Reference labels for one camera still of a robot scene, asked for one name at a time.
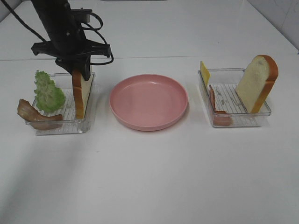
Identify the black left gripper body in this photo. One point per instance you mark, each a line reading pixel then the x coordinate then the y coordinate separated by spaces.
pixel 67 36

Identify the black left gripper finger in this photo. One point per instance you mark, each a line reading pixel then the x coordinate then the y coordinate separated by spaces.
pixel 83 65
pixel 66 63

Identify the bread slice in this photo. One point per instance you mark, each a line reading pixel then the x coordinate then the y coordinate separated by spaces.
pixel 81 90
pixel 257 82

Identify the green lettuce leaf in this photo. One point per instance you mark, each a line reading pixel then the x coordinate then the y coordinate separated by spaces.
pixel 49 98

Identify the yellow cheese slice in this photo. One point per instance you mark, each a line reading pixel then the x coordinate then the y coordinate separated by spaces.
pixel 204 73

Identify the clear plastic tray left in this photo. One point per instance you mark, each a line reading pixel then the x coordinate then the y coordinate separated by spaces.
pixel 69 124

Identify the clear plastic tray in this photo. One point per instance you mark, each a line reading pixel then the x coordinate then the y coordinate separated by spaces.
pixel 223 106
pixel 69 124

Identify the pink round plate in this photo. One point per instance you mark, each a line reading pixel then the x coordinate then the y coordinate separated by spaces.
pixel 148 102

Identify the clear plastic tray right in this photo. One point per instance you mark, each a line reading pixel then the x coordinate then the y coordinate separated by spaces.
pixel 223 106

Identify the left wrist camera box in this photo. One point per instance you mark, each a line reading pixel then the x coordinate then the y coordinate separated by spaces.
pixel 82 15

